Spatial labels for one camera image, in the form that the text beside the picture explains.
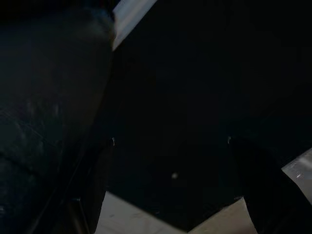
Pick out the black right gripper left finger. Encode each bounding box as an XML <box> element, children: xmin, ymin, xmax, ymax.
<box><xmin>48</xmin><ymin>137</ymin><xmax>116</xmax><ymax>234</ymax></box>

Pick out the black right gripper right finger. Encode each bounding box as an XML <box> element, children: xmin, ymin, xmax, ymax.
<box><xmin>228</xmin><ymin>136</ymin><xmax>312</xmax><ymax>234</ymax></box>

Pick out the clear plastic wrapper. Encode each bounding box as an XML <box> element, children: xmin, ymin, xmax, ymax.
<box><xmin>281</xmin><ymin>148</ymin><xmax>312</xmax><ymax>194</ymax></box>

